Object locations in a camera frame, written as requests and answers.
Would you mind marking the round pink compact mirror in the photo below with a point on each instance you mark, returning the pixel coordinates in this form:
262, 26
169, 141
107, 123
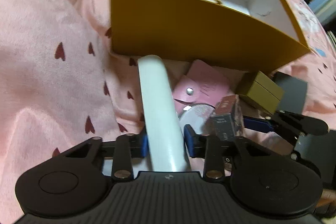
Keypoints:
196, 116

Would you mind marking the pink cloud print bedspread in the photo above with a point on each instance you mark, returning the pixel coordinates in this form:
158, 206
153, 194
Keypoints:
60, 85

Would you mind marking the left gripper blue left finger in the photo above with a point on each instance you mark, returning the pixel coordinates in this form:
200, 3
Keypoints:
143, 145

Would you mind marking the dark red cosmetic box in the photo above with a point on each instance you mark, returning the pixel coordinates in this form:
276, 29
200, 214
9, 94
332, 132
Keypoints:
227, 119

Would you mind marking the white cylindrical tube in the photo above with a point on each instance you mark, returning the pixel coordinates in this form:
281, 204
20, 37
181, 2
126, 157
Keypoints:
165, 137

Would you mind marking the gold gift box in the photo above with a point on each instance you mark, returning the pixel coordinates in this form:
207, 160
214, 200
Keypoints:
259, 91

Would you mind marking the orange cardboard storage box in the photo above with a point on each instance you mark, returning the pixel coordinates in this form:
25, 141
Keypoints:
246, 35

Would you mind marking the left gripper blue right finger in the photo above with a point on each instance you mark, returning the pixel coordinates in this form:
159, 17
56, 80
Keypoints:
191, 140

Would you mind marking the pink snap wallet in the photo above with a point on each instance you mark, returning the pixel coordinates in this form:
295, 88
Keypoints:
202, 84

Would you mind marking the dark grey box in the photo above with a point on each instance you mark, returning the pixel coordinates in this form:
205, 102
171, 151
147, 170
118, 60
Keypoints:
295, 91

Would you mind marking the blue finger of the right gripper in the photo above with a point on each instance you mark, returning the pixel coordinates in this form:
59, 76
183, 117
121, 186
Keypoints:
257, 124

